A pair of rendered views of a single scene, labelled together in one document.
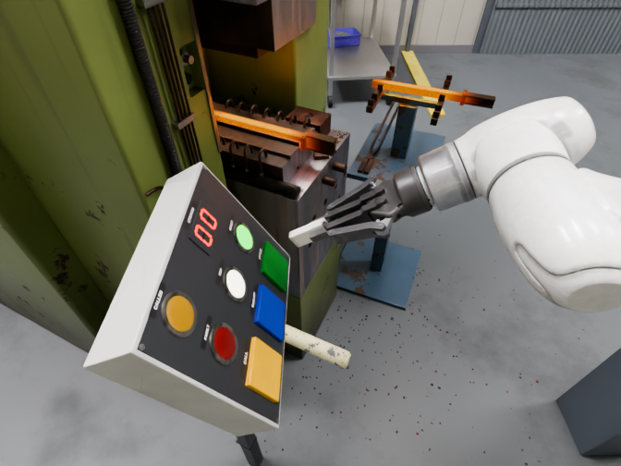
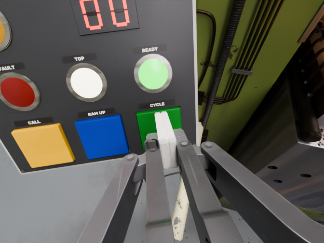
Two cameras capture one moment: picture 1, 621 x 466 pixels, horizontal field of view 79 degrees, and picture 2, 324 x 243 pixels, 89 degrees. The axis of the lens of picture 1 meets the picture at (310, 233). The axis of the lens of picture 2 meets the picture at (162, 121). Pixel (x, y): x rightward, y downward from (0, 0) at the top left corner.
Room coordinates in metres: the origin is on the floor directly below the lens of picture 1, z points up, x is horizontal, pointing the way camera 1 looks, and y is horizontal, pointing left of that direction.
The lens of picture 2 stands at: (0.44, -0.09, 1.25)
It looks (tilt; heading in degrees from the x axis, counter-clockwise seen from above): 56 degrees down; 85
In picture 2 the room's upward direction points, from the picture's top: 5 degrees counter-clockwise
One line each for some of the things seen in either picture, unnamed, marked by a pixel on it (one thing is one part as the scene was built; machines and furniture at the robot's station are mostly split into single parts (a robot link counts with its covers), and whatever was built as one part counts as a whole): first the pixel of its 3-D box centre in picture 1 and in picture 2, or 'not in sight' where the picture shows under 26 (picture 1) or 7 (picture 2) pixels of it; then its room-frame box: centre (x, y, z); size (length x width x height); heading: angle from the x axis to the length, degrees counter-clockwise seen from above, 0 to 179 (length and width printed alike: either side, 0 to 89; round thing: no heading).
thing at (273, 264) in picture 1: (273, 267); (160, 128); (0.45, 0.07, 1.01); 0.07 x 0.05 x 0.07; 179
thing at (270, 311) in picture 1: (268, 313); (104, 136); (0.35, 0.07, 1.01); 0.07 x 0.05 x 0.07; 179
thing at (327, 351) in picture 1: (275, 328); (189, 171); (0.54, 0.10, 0.62); 0.44 x 0.05 x 0.05; 64
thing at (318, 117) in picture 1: (308, 124); not in sight; (1.08, 0.01, 0.95); 0.12 x 0.09 x 0.07; 64
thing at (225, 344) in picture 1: (224, 343); (18, 92); (0.25, 0.12, 1.09); 0.05 x 0.03 x 0.04; 154
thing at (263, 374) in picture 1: (262, 370); (46, 145); (0.25, 0.07, 1.01); 0.07 x 0.05 x 0.07; 179
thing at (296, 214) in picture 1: (253, 194); (305, 118); (1.04, 0.20, 0.69); 0.56 x 0.38 x 0.45; 64
